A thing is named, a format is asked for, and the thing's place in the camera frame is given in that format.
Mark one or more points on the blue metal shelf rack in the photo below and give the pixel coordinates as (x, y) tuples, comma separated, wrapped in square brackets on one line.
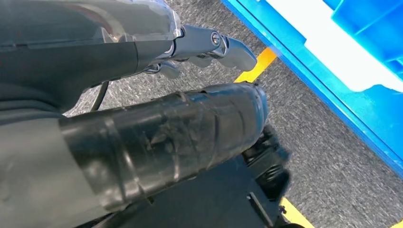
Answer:
[(314, 72)]

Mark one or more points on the yellow floor tape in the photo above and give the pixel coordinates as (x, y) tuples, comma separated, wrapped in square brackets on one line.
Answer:
[(255, 67)]

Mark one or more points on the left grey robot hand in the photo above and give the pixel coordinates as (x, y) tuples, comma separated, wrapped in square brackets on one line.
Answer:
[(78, 47)]

